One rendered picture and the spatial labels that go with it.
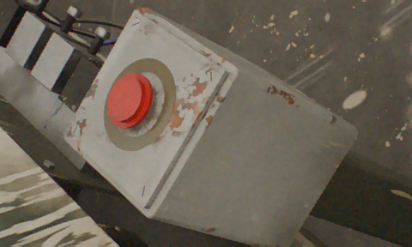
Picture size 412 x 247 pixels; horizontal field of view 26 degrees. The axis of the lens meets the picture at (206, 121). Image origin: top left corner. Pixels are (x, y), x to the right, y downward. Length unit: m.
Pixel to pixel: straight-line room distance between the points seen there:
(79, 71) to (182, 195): 0.36
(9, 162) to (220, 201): 0.30
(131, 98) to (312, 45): 1.14
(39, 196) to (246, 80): 0.31
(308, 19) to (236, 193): 1.13
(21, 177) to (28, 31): 0.22
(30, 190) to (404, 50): 0.93
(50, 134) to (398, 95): 0.78
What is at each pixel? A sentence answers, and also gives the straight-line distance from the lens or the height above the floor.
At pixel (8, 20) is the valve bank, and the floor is 0.76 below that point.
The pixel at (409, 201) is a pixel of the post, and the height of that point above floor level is 0.57.
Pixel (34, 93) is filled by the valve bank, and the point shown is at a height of 0.74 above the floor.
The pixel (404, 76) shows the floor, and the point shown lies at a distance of 1.62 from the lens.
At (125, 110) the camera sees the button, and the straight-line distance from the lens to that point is 0.62.
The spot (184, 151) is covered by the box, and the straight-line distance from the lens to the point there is 0.61.
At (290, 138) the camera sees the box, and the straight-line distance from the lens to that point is 0.67.
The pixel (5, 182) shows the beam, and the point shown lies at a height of 0.84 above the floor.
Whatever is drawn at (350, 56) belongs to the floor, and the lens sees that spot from 1.69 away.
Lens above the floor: 1.37
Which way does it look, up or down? 48 degrees down
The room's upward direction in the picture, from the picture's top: 68 degrees counter-clockwise
